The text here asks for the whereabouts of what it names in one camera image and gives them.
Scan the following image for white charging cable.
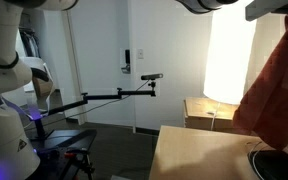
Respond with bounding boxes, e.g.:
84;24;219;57
245;140;268;180

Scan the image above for black camera on boom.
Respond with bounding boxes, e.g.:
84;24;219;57
141;73;163;80

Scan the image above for orange towel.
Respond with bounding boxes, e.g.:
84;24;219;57
233;15;288;150

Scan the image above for black zipper pouch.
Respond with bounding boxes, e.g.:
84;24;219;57
248;150;288;180

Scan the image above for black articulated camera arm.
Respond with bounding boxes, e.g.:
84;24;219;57
33;80;157;140

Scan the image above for hanging dark clothes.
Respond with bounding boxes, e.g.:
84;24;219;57
19;28;40;58

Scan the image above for black electronic door lock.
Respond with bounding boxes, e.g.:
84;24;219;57
121;49;131;74

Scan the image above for white wall light switch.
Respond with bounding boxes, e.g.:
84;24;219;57
137;49;144;59

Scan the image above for brown cardboard box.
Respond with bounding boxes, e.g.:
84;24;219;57
32;68;53;98

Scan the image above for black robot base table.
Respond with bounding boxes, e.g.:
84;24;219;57
26;130;97;180

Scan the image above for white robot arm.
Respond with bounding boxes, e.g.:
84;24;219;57
0;0;79;180

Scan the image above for wooden side cabinet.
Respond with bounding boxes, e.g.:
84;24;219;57
184;97;242;134

